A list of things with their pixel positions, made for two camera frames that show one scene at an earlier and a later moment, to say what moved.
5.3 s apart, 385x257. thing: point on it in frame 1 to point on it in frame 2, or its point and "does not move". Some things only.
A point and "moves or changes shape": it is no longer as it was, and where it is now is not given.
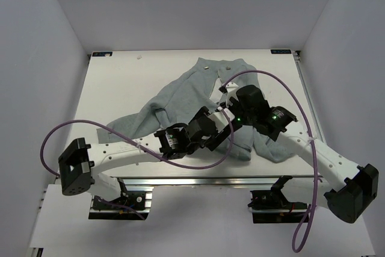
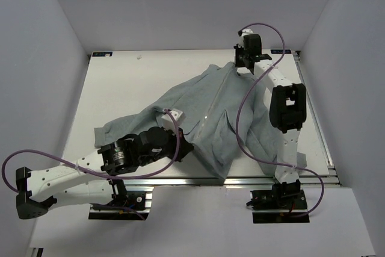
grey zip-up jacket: [174, 102] moves or changes shape
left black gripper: [216, 138] to [184, 147]
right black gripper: [235, 104] to [239, 62]
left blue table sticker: [102, 54] does not move
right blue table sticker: [280, 51] does not move
